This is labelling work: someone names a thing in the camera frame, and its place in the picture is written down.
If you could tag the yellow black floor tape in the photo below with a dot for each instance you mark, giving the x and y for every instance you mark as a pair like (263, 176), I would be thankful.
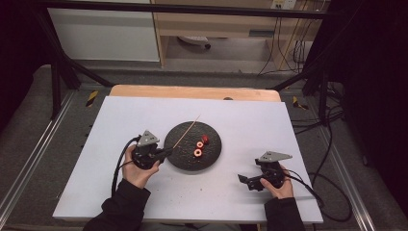
(298, 103)
(92, 98)

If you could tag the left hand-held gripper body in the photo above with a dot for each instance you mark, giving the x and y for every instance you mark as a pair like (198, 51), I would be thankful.
(146, 157)

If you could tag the dark curtain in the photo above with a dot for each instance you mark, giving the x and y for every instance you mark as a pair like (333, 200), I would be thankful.
(375, 80)
(16, 48)

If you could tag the wooden table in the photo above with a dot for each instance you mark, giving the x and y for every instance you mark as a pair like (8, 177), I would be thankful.
(179, 93)

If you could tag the wooden desk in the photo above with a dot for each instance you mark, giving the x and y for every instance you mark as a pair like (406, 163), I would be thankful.
(218, 24)

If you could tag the wooden skewer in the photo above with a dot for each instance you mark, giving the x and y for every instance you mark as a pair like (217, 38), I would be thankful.
(186, 132)

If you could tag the round black plate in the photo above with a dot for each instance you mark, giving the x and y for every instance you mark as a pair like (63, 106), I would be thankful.
(183, 157)

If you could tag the person's left hand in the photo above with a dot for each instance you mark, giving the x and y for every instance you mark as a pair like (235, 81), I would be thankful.
(138, 176)

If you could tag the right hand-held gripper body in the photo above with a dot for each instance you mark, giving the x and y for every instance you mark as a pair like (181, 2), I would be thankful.
(276, 174)

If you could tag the black metal stand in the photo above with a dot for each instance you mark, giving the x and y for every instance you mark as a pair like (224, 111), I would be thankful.
(322, 93)
(56, 83)

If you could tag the wall socket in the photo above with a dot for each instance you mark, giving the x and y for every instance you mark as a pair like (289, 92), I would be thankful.
(284, 4)

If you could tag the white power strip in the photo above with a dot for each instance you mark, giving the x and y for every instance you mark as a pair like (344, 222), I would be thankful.
(194, 40)

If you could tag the black frame crossbar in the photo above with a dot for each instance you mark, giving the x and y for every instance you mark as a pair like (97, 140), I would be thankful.
(179, 9)

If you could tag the person's right hand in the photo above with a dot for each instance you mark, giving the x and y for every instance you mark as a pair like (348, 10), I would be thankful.
(284, 192)

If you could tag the aluminium floor rail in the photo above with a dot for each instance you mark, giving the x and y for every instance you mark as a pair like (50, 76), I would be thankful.
(35, 154)
(346, 179)

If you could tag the white cabinet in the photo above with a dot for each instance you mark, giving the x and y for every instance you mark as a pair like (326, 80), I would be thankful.
(106, 35)

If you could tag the red sausage piece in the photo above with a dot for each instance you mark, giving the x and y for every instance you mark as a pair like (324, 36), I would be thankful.
(205, 139)

